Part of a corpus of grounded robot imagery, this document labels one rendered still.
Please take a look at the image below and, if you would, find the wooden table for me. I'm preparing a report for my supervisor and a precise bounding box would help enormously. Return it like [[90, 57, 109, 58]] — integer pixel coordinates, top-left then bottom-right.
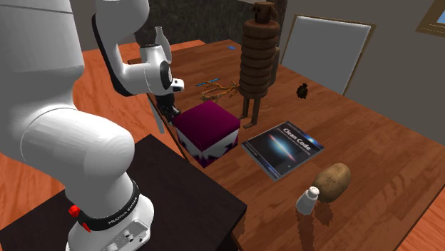
[[126, 39, 445, 251]]

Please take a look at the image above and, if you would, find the small black lumpy object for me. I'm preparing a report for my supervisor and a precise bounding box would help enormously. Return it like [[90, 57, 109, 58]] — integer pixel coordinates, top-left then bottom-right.
[[295, 82, 310, 101]]

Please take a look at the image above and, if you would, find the magenta and white cube box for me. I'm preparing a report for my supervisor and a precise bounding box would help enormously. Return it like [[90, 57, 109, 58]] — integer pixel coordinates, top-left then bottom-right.
[[173, 100, 242, 169]]

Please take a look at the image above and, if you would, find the dark robot stand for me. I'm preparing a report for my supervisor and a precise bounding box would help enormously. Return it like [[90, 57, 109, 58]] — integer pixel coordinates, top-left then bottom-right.
[[0, 133, 248, 251]]

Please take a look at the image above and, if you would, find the white panel with brown frame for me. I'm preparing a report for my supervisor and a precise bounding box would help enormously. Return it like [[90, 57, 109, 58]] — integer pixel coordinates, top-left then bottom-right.
[[279, 14, 377, 97]]

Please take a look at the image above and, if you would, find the white bottle vase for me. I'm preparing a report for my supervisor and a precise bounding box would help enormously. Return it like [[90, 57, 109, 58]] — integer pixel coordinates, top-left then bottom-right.
[[154, 26, 173, 64]]

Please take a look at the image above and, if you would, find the brown potato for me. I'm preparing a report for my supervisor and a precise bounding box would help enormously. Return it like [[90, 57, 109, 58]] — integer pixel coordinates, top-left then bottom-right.
[[312, 162, 352, 204]]

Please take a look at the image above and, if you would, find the brown framed window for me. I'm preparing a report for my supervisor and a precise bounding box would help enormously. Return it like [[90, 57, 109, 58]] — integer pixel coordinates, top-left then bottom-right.
[[415, 0, 445, 39]]

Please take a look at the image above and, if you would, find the white salt shaker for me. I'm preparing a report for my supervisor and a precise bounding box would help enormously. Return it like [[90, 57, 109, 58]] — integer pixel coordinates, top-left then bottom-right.
[[295, 185, 320, 216]]

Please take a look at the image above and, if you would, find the brown dry twig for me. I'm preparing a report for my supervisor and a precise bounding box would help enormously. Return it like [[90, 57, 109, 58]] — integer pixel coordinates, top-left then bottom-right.
[[200, 80, 241, 103]]

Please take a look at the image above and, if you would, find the dark book with galaxy cover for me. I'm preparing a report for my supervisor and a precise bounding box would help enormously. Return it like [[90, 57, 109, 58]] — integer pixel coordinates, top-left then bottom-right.
[[240, 120, 326, 183]]

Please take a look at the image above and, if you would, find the brown wooden ringed figure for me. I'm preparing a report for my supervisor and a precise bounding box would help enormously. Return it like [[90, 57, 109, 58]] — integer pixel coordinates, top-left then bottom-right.
[[237, 1, 282, 130]]

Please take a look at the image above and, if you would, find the blue pen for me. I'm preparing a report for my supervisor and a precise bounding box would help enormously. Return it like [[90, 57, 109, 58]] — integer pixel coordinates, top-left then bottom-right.
[[194, 77, 221, 88]]

